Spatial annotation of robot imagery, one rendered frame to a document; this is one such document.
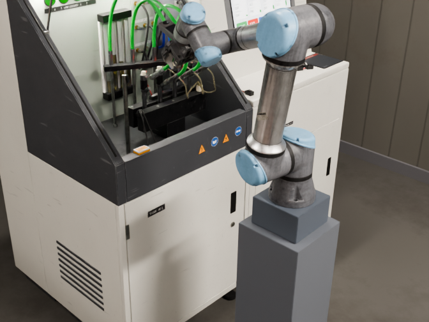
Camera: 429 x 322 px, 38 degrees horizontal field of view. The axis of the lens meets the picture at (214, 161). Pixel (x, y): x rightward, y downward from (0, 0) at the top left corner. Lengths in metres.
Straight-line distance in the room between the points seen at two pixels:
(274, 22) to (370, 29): 2.46
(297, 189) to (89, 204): 0.80
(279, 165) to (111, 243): 0.77
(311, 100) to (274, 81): 1.20
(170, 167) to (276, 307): 0.62
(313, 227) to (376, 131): 2.22
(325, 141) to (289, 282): 1.20
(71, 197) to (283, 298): 0.89
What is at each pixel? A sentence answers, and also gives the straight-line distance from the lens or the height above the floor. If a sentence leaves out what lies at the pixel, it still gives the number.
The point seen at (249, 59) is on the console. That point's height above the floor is 1.04.
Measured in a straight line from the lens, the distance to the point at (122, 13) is 2.59.
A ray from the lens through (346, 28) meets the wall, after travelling 4.11.
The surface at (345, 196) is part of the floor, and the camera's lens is 3.83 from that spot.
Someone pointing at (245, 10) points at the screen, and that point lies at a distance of 2.78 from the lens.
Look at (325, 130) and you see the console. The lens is 3.04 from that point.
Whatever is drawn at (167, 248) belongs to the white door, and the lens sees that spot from 2.44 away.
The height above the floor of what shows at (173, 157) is 0.89.
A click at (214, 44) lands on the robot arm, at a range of 1.93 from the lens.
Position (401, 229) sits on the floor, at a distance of 3.62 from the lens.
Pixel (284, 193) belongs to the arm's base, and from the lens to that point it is 1.94.
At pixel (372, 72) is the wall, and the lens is 4.07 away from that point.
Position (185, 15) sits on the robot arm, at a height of 1.44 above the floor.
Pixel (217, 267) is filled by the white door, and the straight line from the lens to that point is 2.74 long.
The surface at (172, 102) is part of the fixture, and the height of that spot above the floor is 0.98.
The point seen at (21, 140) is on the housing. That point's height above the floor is 0.83.
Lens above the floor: 1.93
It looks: 28 degrees down
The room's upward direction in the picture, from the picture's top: 1 degrees clockwise
